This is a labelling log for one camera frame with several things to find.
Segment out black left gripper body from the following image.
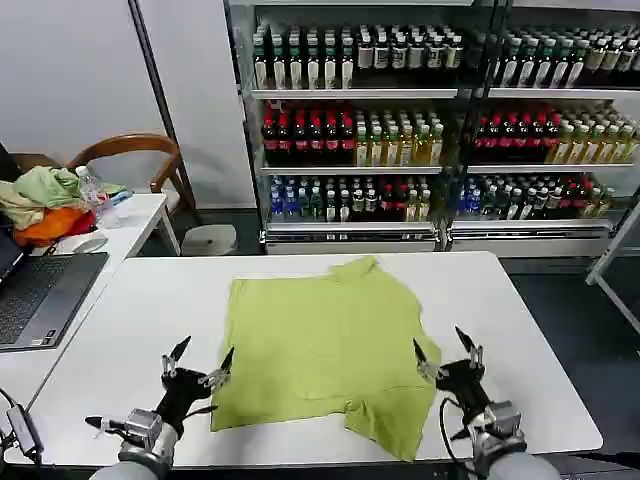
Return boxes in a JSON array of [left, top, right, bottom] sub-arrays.
[[154, 367, 212, 437]]

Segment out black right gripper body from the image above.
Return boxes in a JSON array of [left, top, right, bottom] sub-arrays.
[[434, 360, 494, 425]]

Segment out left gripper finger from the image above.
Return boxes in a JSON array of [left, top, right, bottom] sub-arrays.
[[197, 345, 236, 389], [160, 334, 193, 379]]

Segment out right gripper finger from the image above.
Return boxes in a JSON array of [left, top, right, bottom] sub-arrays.
[[412, 337, 442, 383], [453, 325, 486, 372]]

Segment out yellow-green polo shirt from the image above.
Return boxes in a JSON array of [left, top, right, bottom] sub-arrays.
[[208, 255, 442, 463]]

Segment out white computer mouse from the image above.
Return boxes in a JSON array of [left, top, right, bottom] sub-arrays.
[[64, 236, 109, 254]]

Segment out clear plastic water bottle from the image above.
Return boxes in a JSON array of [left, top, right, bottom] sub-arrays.
[[74, 165, 109, 226]]

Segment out white shelf with bottles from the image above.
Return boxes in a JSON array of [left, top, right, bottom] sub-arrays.
[[449, 0, 640, 256], [224, 0, 474, 254]]

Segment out small white side table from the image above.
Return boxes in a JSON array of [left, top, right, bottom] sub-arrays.
[[0, 192, 181, 416]]

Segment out silver metal frame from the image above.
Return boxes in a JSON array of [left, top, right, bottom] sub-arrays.
[[584, 197, 640, 337]]

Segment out beige cloth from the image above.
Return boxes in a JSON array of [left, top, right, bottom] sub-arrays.
[[0, 179, 56, 226]]

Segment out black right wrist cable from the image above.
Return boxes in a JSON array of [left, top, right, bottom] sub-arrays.
[[438, 396, 514, 474]]

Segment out dark partition post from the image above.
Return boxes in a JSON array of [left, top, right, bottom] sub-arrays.
[[126, 0, 204, 227]]

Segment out light green cloth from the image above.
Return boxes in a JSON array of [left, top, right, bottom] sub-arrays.
[[12, 166, 126, 206]]

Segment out orange cloth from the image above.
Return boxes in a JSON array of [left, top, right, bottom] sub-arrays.
[[13, 206, 97, 247]]

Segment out brown wooden chair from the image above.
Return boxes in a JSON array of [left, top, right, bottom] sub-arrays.
[[64, 132, 204, 226]]

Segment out white stool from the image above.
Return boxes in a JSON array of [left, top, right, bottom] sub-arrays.
[[180, 224, 238, 257]]

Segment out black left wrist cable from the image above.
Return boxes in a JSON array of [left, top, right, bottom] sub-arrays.
[[83, 403, 220, 432]]

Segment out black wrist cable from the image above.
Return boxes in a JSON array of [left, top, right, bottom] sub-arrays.
[[438, 396, 514, 474], [83, 403, 220, 432]]

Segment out black cable with adapter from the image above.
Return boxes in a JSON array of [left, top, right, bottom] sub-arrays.
[[0, 387, 45, 464]]

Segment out dark grey laptop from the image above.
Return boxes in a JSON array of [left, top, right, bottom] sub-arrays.
[[0, 232, 110, 349]]

